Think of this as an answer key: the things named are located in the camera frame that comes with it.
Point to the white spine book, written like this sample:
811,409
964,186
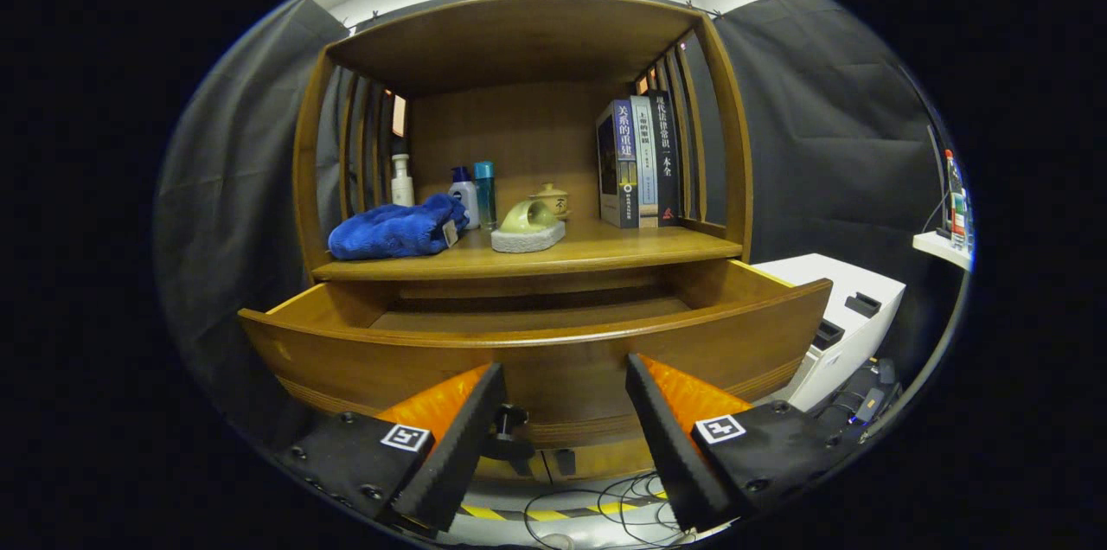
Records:
644,152

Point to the wooden drawer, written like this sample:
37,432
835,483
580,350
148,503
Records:
562,368

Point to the clear bottle red cap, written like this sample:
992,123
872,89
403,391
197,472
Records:
954,178

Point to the black spine book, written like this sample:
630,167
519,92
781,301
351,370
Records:
666,152

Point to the black electronic device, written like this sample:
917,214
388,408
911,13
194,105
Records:
873,399

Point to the beige lidded tea cup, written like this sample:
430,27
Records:
553,202

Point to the green ornament grey base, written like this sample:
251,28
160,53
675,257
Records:
527,237

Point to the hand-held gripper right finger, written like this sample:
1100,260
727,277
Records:
679,455

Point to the white side table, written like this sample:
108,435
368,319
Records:
938,247

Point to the wooden cabinet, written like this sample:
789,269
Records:
519,126

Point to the black backdrop cloth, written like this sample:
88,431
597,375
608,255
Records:
242,187

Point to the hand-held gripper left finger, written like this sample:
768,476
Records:
454,455

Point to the wooden countertop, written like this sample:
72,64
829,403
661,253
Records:
623,243

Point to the yellow black floor tape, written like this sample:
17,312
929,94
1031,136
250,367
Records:
484,512

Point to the white pump bottle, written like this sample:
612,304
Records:
402,187

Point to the blue towel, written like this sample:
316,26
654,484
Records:
389,230

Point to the clear bottle teal cap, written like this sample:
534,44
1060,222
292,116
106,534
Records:
485,195

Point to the blue spine book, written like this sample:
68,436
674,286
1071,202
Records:
624,152

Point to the white bottle blue cap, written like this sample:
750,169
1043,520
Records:
467,195

